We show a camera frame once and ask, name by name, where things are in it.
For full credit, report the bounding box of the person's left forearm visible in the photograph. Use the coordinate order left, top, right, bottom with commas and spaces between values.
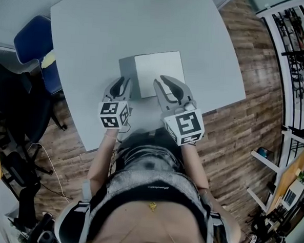
86, 127, 122, 194

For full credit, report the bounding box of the white floor cable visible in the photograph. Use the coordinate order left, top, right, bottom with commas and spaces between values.
26, 142, 77, 200

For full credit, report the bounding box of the silver laptop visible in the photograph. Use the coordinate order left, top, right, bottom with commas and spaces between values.
281, 180, 304, 210

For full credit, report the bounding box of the white desk frame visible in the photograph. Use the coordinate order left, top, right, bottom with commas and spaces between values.
246, 124, 304, 216

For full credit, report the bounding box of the black office chair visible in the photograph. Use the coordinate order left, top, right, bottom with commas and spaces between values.
0, 57, 72, 233

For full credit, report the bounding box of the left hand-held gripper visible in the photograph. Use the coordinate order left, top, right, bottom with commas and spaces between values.
97, 75, 135, 131

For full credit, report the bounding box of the light wooden desk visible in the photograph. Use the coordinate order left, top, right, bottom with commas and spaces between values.
266, 138, 304, 216

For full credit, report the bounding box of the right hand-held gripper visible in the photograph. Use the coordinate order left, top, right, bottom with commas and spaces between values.
149, 74, 209, 148

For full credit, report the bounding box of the yellow item on chair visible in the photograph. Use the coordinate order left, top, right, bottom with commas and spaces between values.
41, 50, 56, 69

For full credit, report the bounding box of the person's torso in grey top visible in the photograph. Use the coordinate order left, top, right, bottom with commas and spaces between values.
53, 124, 248, 243

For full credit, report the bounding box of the white notebook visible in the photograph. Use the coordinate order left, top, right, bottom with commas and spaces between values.
116, 47, 188, 102

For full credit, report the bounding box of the blue padded chair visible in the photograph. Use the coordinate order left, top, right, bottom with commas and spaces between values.
10, 13, 70, 96

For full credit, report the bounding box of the person's right forearm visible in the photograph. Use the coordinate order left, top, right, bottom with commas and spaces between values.
177, 142, 213, 198

